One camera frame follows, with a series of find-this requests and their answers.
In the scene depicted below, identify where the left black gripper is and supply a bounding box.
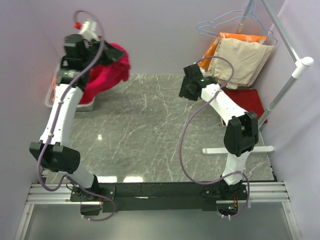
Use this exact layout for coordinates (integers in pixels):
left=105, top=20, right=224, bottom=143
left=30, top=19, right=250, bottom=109
left=82, top=35, right=126, bottom=71

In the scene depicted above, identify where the pink red t shirt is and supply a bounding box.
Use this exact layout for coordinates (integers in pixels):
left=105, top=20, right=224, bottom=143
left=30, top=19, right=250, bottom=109
left=78, top=43, right=131, bottom=105

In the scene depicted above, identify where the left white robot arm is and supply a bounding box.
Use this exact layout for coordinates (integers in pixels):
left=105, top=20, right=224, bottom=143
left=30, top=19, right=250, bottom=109
left=29, top=34, right=107, bottom=201

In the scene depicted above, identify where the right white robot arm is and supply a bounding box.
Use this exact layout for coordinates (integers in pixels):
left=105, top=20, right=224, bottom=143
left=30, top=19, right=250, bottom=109
left=179, top=64, right=259, bottom=200

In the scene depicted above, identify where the orange hanging garment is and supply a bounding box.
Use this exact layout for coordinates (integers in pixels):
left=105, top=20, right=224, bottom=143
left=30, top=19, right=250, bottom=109
left=198, top=31, right=269, bottom=71

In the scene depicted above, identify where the white plastic laundry basket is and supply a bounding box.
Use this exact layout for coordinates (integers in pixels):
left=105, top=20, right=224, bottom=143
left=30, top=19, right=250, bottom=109
left=44, top=62, right=95, bottom=111

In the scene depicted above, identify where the folded dark red t shirt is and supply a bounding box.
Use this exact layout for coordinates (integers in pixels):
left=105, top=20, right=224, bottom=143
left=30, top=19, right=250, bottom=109
left=223, top=88, right=265, bottom=118

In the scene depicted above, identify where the beige hanging garment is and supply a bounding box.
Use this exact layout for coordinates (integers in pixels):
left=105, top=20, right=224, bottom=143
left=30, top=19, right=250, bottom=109
left=214, top=38, right=274, bottom=90

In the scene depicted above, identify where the metal clothes rack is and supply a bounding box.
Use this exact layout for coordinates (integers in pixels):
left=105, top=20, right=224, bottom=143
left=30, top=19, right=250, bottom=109
left=201, top=0, right=315, bottom=157

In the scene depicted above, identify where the black base beam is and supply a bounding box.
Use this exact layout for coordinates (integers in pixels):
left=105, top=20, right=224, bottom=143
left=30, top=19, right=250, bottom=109
left=70, top=181, right=248, bottom=216

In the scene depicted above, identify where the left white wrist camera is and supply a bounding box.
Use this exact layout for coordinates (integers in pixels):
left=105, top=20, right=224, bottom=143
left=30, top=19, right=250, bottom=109
left=74, top=19, right=100, bottom=41

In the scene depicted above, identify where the blue wire hanger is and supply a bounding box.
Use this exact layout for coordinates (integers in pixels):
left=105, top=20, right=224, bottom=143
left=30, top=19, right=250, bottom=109
left=196, top=0, right=278, bottom=46

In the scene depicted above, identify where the aluminium rail frame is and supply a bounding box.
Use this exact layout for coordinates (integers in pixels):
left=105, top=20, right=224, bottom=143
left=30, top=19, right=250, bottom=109
left=14, top=182, right=302, bottom=240

